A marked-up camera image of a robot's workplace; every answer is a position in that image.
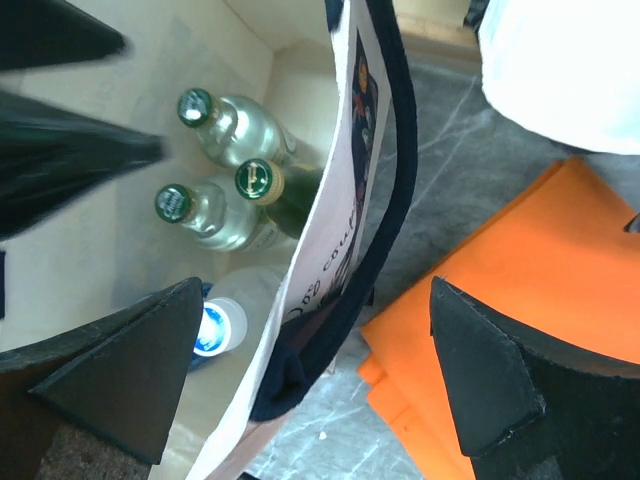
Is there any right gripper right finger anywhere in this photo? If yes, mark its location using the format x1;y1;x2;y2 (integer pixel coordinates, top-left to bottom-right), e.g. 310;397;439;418
430;278;639;479

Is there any dark shark print garment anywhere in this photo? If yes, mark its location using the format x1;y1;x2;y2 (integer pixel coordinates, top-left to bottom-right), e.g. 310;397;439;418
624;214;640;233

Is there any white pleated garment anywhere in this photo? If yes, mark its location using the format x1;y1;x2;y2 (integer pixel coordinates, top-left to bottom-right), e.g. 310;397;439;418
478;1;639;155

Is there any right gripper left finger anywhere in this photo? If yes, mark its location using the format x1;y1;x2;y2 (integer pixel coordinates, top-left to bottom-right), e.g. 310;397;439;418
1;277;203;479

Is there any clear chang bottle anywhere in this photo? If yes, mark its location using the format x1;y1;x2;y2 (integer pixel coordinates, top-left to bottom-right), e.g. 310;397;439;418
154;174;292;253
177;87;320;171

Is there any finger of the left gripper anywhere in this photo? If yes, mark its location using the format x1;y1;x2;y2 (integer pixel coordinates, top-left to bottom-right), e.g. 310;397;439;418
1;91;166;240
1;0;127;71

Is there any right blue-cap plastic bottle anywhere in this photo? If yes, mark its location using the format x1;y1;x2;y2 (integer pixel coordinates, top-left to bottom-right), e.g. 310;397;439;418
189;264;288;371

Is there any folded orange cloth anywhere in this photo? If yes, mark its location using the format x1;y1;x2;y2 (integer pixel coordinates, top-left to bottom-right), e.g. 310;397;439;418
359;158;639;479

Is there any front clear chang bottle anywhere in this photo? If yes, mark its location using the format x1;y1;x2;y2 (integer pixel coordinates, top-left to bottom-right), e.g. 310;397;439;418
154;174;292;253

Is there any dark green glass bottle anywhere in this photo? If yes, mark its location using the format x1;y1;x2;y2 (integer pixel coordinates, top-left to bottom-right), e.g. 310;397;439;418
235;158;323;239

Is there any beige canvas tote bag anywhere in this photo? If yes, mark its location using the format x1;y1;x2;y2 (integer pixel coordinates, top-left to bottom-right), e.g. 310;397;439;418
1;1;411;479

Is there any rear clear chang bottle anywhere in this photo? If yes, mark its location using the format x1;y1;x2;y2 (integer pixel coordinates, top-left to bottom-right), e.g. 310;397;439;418
177;87;320;171

